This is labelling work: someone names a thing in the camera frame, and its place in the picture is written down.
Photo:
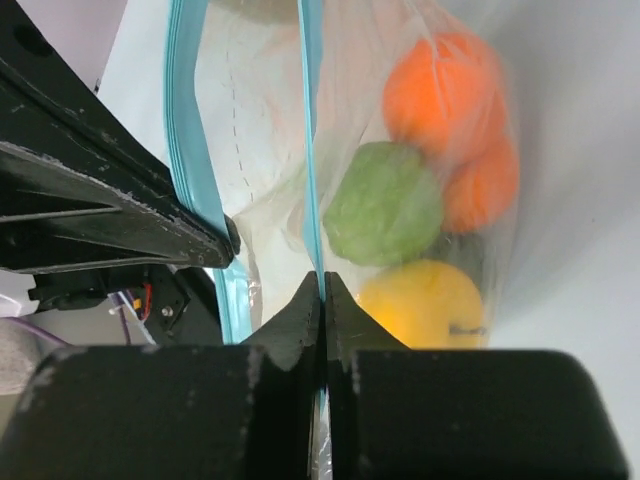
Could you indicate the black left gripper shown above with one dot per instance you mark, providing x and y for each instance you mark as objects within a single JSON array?
[{"x": 55, "y": 219}]

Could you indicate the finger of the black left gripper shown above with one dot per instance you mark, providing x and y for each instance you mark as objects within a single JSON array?
[{"x": 46, "y": 108}]

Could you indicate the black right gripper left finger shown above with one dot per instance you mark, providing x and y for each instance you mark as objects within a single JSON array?
[{"x": 243, "y": 411}]

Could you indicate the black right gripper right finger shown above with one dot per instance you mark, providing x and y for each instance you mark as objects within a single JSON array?
[{"x": 397, "y": 413}]

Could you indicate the clear zip top bag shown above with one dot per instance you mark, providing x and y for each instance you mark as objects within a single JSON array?
[{"x": 265, "y": 104}]

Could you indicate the yellow fake lemon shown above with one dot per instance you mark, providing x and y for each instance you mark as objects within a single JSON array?
[{"x": 426, "y": 304}]

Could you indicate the green fake fruit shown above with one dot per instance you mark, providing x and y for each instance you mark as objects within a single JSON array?
[{"x": 387, "y": 209}]

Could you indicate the orange fake fruit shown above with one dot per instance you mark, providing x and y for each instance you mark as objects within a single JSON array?
[
  {"x": 446, "y": 96},
  {"x": 481, "y": 191}
]

